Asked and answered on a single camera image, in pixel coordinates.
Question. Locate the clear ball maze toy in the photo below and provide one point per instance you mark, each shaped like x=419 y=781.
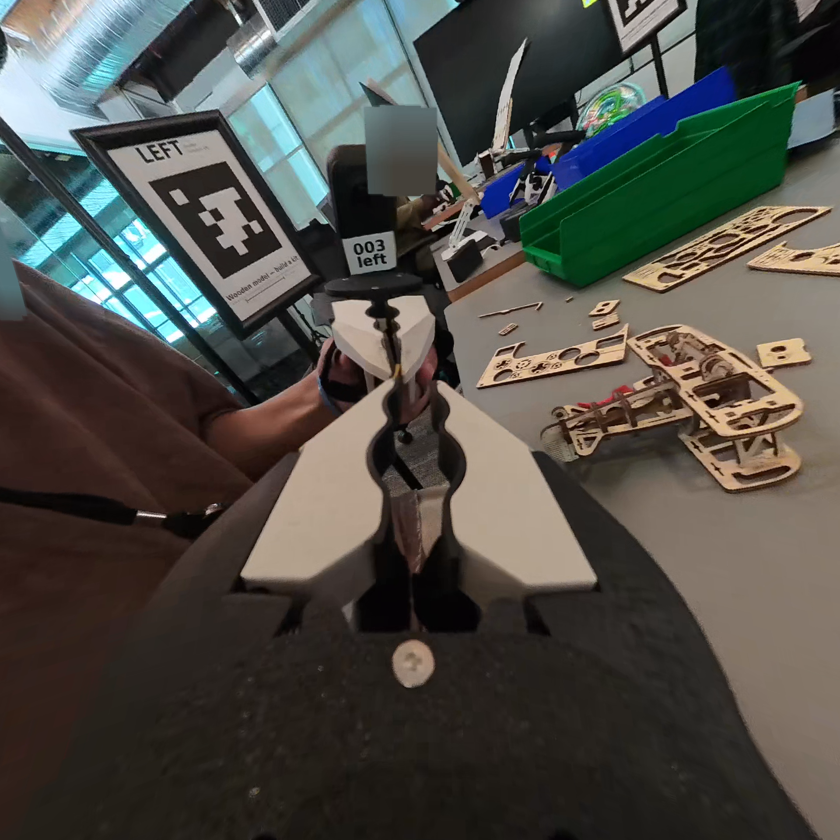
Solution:
x=600 y=108

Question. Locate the long wooden punch-out sheet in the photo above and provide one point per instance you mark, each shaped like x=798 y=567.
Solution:
x=728 y=239

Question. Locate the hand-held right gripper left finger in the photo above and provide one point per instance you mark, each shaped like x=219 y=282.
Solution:
x=308 y=518

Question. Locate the wooden model airplane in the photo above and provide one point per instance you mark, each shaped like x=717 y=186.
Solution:
x=646 y=351

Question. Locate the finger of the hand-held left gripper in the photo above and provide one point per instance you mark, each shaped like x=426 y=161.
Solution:
x=354 y=334
x=415 y=334

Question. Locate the white hobby robot arm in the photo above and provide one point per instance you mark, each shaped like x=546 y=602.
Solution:
x=466 y=262

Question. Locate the tall curved wooden piece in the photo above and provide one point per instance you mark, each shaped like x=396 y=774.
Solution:
x=505 y=105

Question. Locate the large blue plastic bin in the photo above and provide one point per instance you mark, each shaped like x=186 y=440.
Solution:
x=656 y=128

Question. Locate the thin hooked wooden strip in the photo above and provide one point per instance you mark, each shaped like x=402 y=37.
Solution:
x=512 y=310

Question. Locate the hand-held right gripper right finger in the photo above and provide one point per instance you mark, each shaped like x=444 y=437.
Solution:
x=518 y=518

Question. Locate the person's left forearm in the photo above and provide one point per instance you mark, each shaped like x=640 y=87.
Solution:
x=262 y=433

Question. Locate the small blue plastic bin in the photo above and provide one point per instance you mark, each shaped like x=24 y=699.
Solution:
x=499 y=197

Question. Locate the small wooden piece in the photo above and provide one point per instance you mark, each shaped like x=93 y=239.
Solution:
x=598 y=308
x=600 y=323

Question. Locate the silver ventilation duct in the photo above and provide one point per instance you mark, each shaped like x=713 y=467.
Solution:
x=262 y=46

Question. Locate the thin wooden toothpick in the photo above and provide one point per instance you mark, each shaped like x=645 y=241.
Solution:
x=396 y=371

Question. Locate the black monitor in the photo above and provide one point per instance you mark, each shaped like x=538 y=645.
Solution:
x=472 y=65

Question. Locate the black framed marker sign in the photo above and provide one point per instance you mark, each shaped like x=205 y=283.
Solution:
x=197 y=210

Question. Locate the person's left hand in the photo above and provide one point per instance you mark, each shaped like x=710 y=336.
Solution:
x=330 y=359

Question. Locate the grey desk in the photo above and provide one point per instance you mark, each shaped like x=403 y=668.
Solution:
x=656 y=558

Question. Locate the brown shirt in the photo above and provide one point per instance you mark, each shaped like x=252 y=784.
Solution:
x=98 y=394

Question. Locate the wooden sheet with round holes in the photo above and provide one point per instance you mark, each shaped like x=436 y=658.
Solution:
x=610 y=348

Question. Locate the small marker sign on stand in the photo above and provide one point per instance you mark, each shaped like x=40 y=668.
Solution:
x=646 y=23

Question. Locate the notched wooden punch-out sheet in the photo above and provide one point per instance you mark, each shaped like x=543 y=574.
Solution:
x=774 y=259

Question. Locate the square wooden piece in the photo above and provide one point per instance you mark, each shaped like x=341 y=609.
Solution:
x=797 y=358

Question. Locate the green plastic bin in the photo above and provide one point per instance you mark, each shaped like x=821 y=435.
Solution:
x=656 y=210

